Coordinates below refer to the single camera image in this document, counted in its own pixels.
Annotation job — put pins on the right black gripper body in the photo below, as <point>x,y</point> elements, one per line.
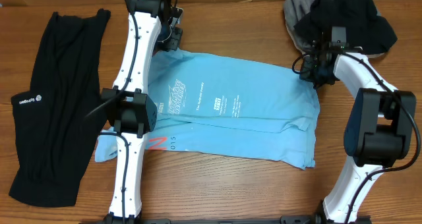
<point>312,72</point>

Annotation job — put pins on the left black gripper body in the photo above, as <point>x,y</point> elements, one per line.
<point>170,37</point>

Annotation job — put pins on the light blue printed t-shirt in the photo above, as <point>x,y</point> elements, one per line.
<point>225,106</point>

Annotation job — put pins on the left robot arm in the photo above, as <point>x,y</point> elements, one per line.
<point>152,26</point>

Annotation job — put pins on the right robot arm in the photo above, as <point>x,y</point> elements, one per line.
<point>381,135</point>

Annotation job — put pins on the black folded garment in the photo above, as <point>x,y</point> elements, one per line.
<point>364,28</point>

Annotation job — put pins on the grey folded garment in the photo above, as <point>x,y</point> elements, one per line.
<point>294,11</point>

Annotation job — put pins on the black garment with white logo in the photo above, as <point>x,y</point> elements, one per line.
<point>57,120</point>

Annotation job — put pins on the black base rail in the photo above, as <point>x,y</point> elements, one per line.
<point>289,219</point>

